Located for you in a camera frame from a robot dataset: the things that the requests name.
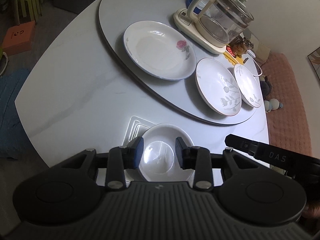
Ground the white bowl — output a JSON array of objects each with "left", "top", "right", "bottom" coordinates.
[{"left": 124, "top": 120, "right": 194, "bottom": 183}]

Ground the large grey floral plate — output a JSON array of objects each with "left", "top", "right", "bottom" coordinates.
[{"left": 195, "top": 58, "right": 241, "bottom": 116}]

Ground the small grey floral plate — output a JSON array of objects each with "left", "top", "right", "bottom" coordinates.
[{"left": 233, "top": 64, "right": 263, "bottom": 108}]

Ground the white rose pattern plate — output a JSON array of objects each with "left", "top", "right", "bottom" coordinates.
[{"left": 123, "top": 21, "right": 197, "bottom": 81}]

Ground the pink sofa cover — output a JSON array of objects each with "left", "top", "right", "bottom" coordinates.
[{"left": 261, "top": 53, "right": 312, "bottom": 156}]

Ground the blue plush toy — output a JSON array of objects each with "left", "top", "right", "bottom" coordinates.
[{"left": 264, "top": 99, "right": 283, "bottom": 113}]

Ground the dark plush toy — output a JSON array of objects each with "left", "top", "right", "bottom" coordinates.
[{"left": 259, "top": 75, "right": 272, "bottom": 100}]

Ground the yellow sunflower coaster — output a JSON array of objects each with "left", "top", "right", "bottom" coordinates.
[{"left": 224, "top": 46, "right": 244, "bottom": 66}]

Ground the blue cushion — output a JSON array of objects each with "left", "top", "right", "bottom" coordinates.
[{"left": 1, "top": 69, "right": 32, "bottom": 160}]

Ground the brown dog figurine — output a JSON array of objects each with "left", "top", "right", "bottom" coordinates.
[{"left": 229, "top": 35, "right": 254, "bottom": 56}]

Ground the cream kettle base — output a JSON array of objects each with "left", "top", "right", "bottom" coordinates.
[{"left": 173, "top": 8, "right": 227, "bottom": 54}]

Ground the glass electric kettle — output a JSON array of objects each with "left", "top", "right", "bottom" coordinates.
[{"left": 187, "top": 0, "right": 254, "bottom": 48}]

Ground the orange cardboard box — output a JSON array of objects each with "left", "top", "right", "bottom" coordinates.
[{"left": 1, "top": 21, "right": 36, "bottom": 56}]

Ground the grey glass turntable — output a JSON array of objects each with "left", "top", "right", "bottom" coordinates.
[{"left": 98, "top": 0, "right": 256, "bottom": 125}]

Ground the white power cable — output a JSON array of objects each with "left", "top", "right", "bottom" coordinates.
[{"left": 247, "top": 51, "right": 264, "bottom": 77}]

